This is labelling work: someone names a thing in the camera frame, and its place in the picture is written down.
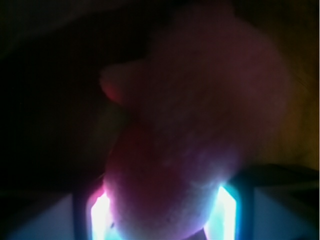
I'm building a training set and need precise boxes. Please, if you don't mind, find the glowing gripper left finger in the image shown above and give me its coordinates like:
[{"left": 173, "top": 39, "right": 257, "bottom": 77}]
[{"left": 7, "top": 186, "right": 118, "bottom": 240}]

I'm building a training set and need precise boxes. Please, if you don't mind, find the brown paper bag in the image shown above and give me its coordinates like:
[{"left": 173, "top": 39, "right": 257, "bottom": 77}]
[{"left": 0, "top": 0, "right": 320, "bottom": 191}]

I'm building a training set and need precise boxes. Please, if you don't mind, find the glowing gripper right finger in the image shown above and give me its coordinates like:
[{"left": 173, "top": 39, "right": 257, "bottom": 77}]
[{"left": 203, "top": 163, "right": 320, "bottom": 240}]

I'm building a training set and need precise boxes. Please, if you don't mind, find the pink plush bunny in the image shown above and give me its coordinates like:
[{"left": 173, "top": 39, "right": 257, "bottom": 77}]
[{"left": 100, "top": 0, "right": 292, "bottom": 240}]

